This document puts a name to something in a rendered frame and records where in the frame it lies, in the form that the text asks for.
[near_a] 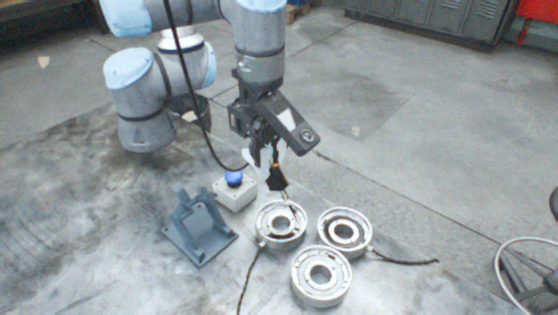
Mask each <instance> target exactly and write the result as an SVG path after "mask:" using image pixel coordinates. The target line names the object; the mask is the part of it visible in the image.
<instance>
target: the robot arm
mask: <svg viewBox="0 0 558 315"><path fill-rule="evenodd" d="M99 1H100V4H101V7H102V11H103V13H104V16H105V18H106V20H107V23H108V25H109V27H110V29H111V31H112V32H113V33H114V34H115V35H116V36H118V37H121V38H125V37H134V36H145V35H148V34H150V33H152V32H157V31H160V34H161V36H160V38H159V40H158V41H157V43H156V45H157V48H158V52H157V53H153V54H152V53H151V52H150V51H149V50H147V49H145V48H138V49H137V48H132V49H127V50H124V51H121V52H118V53H114V54H113V55H111V56H110V57H109V58H108V59H107V61H106V63H105V65H104V73H105V76H106V80H107V85H108V87H109V88H110V91H111V94H112V96H113V102H114V105H115V108H116V111H117V113H118V116H119V129H118V137H119V140H120V142H121V145H122V146H123V147H124V148H125V149H126V150H128V151H131V152H135V153H148V152H153V151H156V150H159V149H161V148H163V147H165V146H167V145H168V144H170V143H171V142H173V141H174V140H175V138H176V136H177V128H176V124H175V121H174V120H173V118H172V117H171V116H170V115H169V113H168V112H167V110H166V109H165V107H164V104H163V100H164V99H168V98H171V97H175V96H178V95H181V94H185V93H188V89H187V86H186V82H185V79H184V75H183V73H182V69H181V66H180V62H179V60H178V56H177V53H176V49H175V44H174V38H173V35H172V31H171V29H170V25H169V22H168V18H167V14H166V11H165V7H164V4H163V0H99ZM168 3H169V7H170V11H171V14H172V18H173V22H174V26H175V29H176V32H177V36H178V40H179V44H180V47H181V51H182V55H183V59H184V62H185V65H186V69H187V72H188V76H189V80H190V83H191V86H192V89H193V91H194V92H195V91H197V92H198V91H201V90H202V89H205V88H208V87H210V86H211V85H212V84H213V82H214V80H215V76H216V62H215V57H214V55H213V50H212V48H211V46H210V45H209V44H208V43H207V42H205V41H204V37H203V36H202V35H201V34H199V33H197V32H196V29H195V25H198V24H202V23H206V22H211V21H216V20H221V19H224V20H225V21H227V22H228V23H230V24H231V25H232V27H233V38H234V49H235V57H236V68H233V69H231V70H232V77H233V78H235V79H236V80H237V81H238V93H239V96H238V97H237V98H235V99H234V101H233V102H232V103H230V104H228V105H227V112H228V120H229V128H230V129H231V130H232V131H234V132H235V133H237V134H238V135H239V136H240V137H242V138H243V139H245V140H246V139H247V138H249V139H251V141H250V143H249V145H248V149H242V151H241V153H242V156H243V157H244V159H245V160H247V161H248V162H249V163H250V164H252V165H253V166H254V167H255V168H256V171H257V173H258V174H259V176H260V177H262V179H263V180H266V178H267V177H268V176H269V175H270V172H269V166H270V164H269V162H268V161H269V157H270V154H272V157H273V163H272V164H282V162H283V160H284V155H285V152H286V149H287V148H288V146H289V147H290V149H291V150H292V151H293V152H294V153H295V154H296V155H297V157H303V156H305V155H306V154H307V152H309V151H310V150H311V149H312V148H313V147H314V146H316V145H317V144H318V143H319V142H320V141H321V138H320V136H319V135H318V134H317V133H316V132H315V131H314V129H313V128H312V127H311V126H310V125H309V124H308V121H306V120H305V119H304V118H303V117H302V116H301V114H300V113H299V112H298V111H297V110H296V109H295V108H294V106H293V105H292V104H291V103H290V102H289V101H288V100H287V98H286V97H285V96H284V95H283V94H282V92H281V91H280V90H279V88H280V87H282V85H283V84H284V74H285V71H286V4H287V0H168ZM237 102H239V103H237ZM236 103H237V104H236ZM234 104H236V105H234ZM231 115H233V116H234V123H235V126H234V125H232V123H231Z"/></svg>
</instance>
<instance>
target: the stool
mask: <svg viewBox="0 0 558 315"><path fill-rule="evenodd" d="M549 205H550V209H551V212H552V214H553V216H554V218H555V220H556V221H557V223H558V186H557V187H556V188H555V189H554V190H553V191H552V193H551V195H550V198H549ZM523 240H533V241H541V242H545V243H549V244H552V245H555V246H557V247H558V242H556V241H554V240H551V239H547V238H542V237H536V236H519V237H514V238H511V239H509V240H507V241H505V242H503V243H502V244H501V245H500V246H499V247H498V248H497V250H496V252H495V254H494V257H493V258H492V260H493V261H492V263H493V269H494V274H495V277H496V279H497V282H498V284H499V286H500V288H501V289H502V291H503V292H504V294H505V295H506V297H507V298H508V299H507V298H504V297H500V296H495V295H494V296H495V297H497V298H499V299H502V300H504V301H506V302H508V303H509V304H511V305H513V306H515V307H516V308H518V309H520V310H522V311H523V312H524V313H526V314H528V315H546V313H547V312H550V311H552V310H555V309H558V260H557V264H556V269H555V271H551V272H549V273H547V274H546V273H545V272H543V271H542V270H541V269H539V268H538V267H536V266H534V265H532V264H531V263H529V262H528V261H527V260H526V259H525V258H523V257H522V256H521V255H519V254H518V253H517V252H515V251H514V250H512V249H511V248H510V247H508V245H509V244H511V243H514V242H517V241H523ZM503 249H504V250H506V251H507V252H508V253H510V254H511V255H513V256H514V257H515V258H517V259H518V260H519V261H521V262H522V263H523V264H525V265H526V266H527V267H529V268H531V269H532V270H533V271H535V272H536V273H538V274H539V275H540V276H542V277H543V280H542V283H543V286H540V287H536V288H533V289H530V290H526V287H525V285H524V283H523V282H522V280H521V278H520V277H519V275H518V274H517V272H516V270H515V269H514V267H513V266H512V265H511V263H510V262H509V260H508V259H507V257H506V255H505V254H504V253H503V252H502V250H503ZM499 270H504V272H505V274H506V276H507V278H508V281H509V283H510V285H511V287H512V289H513V291H514V294H515V295H511V293H510V292H509V291H508V289H507V287H506V286H505V284H504V282H503V280H502V278H501V275H500V272H499ZM532 296H533V297H532Z"/></svg>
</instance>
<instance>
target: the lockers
mask: <svg viewBox="0 0 558 315"><path fill-rule="evenodd" d="M520 2H521V1H520V0H343V5H342V8H344V9H345V14H344V17H345V18H349V19H353V20H357V21H361V22H365V23H369V24H372V25H375V26H379V27H387V28H391V29H395V30H399V31H402V32H406V33H409V34H413V35H417V36H421V37H425V38H428V39H432V40H436V41H440V42H443V43H446V44H450V45H454V46H457V47H465V48H469V49H473V50H477V51H481V52H484V53H487V54H489V53H490V52H491V51H492V50H493V49H494V48H495V47H496V46H497V44H498V43H499V42H501V41H502V40H503V37H504V35H505V34H506V33H507V32H508V31H509V30H510V27H511V25H512V23H513V20H514V18H515V16H516V15H515V12H516V11H517V9H518V6H519V4H520Z"/></svg>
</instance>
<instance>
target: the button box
mask: <svg viewBox="0 0 558 315"><path fill-rule="evenodd" d="M213 192H216V193H217V197H215V198H214V199H216V200H217V201H219V202H220V203H221V204H223V205H224V206H226V207H227V208H229V209H230V210H231V211H234V212H236V213H237V211H240V210H241V209H242V208H243V207H245V206H246V205H247V204H248V203H249V202H251V201H252V200H253V199H254V198H255V197H257V196H258V186H257V181H255V180H253V179H252V178H250V177H249V176H247V175H245V174H243V179H242V181H240V182H239V183H237V184H233V183H228V182H227V181H226V180H225V178H224V177H222V178H221V179H220V180H218V181H217V182H215V183H214V184H213Z"/></svg>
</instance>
